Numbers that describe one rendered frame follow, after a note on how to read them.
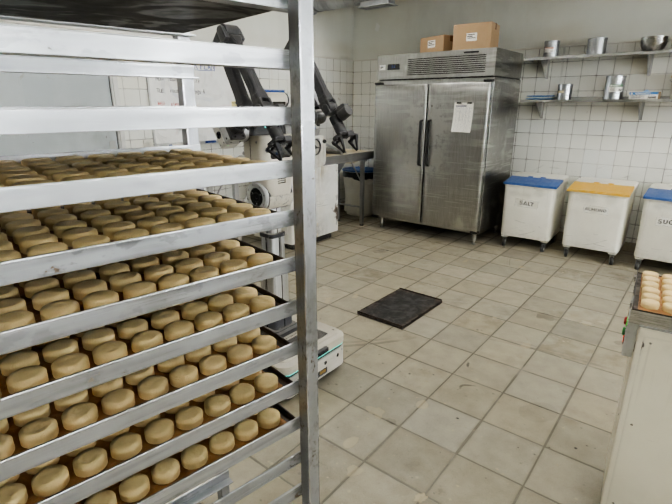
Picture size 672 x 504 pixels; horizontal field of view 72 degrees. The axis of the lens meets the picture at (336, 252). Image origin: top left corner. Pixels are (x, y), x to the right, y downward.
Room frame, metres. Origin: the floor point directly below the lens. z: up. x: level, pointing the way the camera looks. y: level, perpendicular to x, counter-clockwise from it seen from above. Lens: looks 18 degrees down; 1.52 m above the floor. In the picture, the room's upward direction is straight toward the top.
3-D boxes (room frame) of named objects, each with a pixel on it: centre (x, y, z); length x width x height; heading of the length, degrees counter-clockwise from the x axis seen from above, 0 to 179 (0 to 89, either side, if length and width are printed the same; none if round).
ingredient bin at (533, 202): (5.06, -2.20, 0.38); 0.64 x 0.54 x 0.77; 144
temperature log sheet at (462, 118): (5.05, -1.32, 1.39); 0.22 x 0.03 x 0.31; 51
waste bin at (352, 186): (6.60, -0.36, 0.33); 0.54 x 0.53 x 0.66; 51
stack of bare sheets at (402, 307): (3.31, -0.51, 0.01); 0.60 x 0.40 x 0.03; 140
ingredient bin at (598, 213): (4.65, -2.70, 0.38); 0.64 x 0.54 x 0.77; 142
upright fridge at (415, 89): (5.65, -1.26, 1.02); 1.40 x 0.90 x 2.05; 51
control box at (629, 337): (1.49, -1.06, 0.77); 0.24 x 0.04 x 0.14; 146
